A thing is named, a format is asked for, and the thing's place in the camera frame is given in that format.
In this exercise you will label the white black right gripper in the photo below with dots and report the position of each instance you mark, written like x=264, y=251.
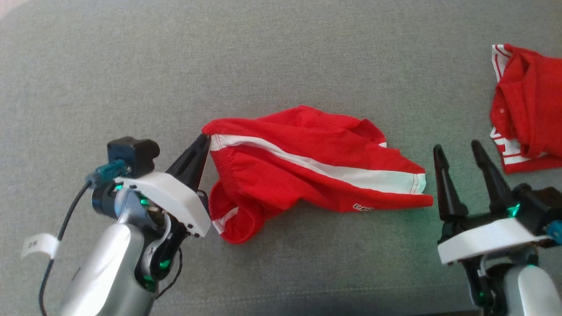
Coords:
x=483, y=239

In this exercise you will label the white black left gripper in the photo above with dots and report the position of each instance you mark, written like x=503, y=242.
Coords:
x=175, y=197

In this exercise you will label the red basketball jersey number 23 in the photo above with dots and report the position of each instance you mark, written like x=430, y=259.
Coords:
x=531, y=105

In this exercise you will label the red shorts white stripes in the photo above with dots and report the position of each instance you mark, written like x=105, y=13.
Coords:
x=298, y=131

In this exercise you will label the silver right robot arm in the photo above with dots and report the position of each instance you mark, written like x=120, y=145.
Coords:
x=535, y=289

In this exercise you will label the grey sofa seat cushion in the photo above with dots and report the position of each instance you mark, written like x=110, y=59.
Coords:
x=263, y=57

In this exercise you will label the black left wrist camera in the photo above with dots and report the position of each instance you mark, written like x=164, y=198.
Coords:
x=131, y=151

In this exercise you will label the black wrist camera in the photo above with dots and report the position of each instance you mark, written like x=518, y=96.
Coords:
x=131, y=151
x=540, y=202

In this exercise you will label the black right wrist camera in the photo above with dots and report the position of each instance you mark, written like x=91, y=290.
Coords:
x=540, y=202

